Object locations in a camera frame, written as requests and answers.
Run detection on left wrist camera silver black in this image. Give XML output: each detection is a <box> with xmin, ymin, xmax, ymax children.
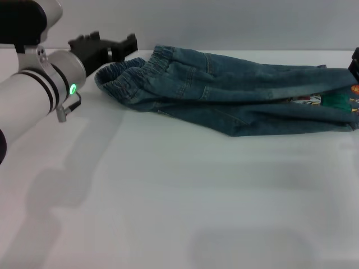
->
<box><xmin>0</xmin><ymin>0</ymin><xmax>64</xmax><ymax>54</ymax></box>

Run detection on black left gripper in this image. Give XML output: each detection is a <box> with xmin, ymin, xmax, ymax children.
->
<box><xmin>68</xmin><ymin>31</ymin><xmax>139</xmax><ymax>78</ymax></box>

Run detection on left arm silver plug cable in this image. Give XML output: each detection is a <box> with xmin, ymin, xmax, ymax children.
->
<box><xmin>55</xmin><ymin>92</ymin><xmax>82</xmax><ymax>123</ymax></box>

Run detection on blue denim shorts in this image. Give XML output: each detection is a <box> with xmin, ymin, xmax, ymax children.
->
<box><xmin>94</xmin><ymin>44</ymin><xmax>359</xmax><ymax>138</ymax></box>

